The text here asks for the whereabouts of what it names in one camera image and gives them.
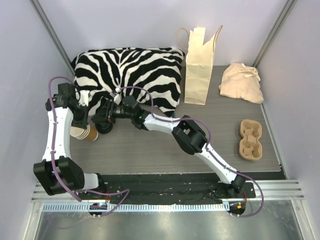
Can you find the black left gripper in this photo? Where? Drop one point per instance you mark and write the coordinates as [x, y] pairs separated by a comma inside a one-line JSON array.
[[80, 120]]

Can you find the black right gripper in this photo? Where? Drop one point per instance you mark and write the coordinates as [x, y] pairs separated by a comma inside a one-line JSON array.
[[108, 111]]

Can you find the black lid stack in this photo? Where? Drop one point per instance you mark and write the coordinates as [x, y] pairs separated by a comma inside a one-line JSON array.
[[104, 128]]

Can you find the brown paper cups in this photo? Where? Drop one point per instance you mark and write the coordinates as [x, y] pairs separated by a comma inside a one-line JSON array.
[[87, 134]]

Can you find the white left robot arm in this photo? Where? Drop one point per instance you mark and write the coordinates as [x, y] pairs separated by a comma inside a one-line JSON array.
[[68, 117]]

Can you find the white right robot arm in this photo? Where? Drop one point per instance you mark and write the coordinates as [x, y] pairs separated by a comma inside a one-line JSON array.
[[187, 133]]

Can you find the zebra print cushion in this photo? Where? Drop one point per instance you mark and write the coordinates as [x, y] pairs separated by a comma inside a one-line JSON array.
[[151, 75]]

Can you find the cream paper bag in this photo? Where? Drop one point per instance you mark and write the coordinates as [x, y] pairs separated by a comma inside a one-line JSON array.
[[199, 62]]

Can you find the cardboard cup carrier tray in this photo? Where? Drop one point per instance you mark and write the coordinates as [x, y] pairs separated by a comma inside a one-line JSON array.
[[249, 146]]

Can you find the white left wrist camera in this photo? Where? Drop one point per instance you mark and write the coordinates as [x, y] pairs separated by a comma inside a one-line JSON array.
[[84, 96]]

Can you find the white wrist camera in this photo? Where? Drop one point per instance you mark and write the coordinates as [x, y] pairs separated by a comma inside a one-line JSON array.
[[116, 97], [84, 96]]

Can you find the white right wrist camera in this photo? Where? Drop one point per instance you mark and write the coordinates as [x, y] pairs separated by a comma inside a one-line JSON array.
[[116, 97]]

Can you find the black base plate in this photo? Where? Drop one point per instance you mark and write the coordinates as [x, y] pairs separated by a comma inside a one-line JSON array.
[[167, 189]]

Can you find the white slotted cable duct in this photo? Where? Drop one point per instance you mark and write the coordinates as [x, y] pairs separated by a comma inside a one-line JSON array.
[[124, 208]]

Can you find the beige cloth drawstring pouch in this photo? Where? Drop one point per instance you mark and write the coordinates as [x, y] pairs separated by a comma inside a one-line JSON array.
[[240, 81]]

